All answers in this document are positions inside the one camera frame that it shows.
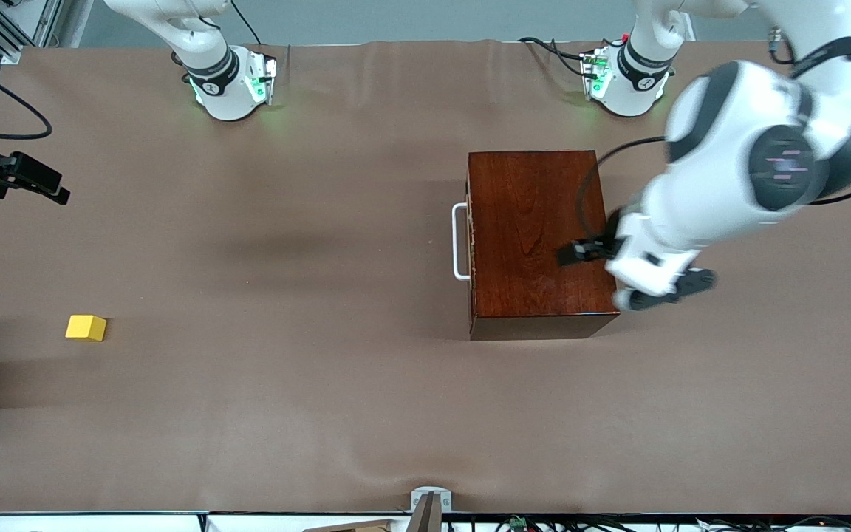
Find wooden drawer with white handle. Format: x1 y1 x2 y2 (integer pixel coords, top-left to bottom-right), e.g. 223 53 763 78
452 155 476 337

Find yellow cube block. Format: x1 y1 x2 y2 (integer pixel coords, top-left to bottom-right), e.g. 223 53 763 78
65 315 108 342

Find dark red wooden cabinet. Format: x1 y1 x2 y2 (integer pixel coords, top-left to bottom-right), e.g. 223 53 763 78
468 150 621 341

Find brown table mat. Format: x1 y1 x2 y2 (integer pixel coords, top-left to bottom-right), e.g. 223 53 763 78
0 38 851 516

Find light wooden strip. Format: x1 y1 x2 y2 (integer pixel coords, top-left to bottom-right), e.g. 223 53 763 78
304 519 397 532

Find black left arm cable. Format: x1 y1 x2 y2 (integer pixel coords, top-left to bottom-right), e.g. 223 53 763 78
575 135 666 237

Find black left base cables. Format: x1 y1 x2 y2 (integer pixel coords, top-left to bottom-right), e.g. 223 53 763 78
518 35 590 78

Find black right base cable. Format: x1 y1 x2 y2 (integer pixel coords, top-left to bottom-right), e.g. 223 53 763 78
230 0 264 45

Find grey table clamp bracket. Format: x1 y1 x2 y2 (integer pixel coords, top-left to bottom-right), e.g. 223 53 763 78
411 486 452 512

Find dark camera stand post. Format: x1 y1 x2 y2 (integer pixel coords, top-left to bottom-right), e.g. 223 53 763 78
406 494 442 532

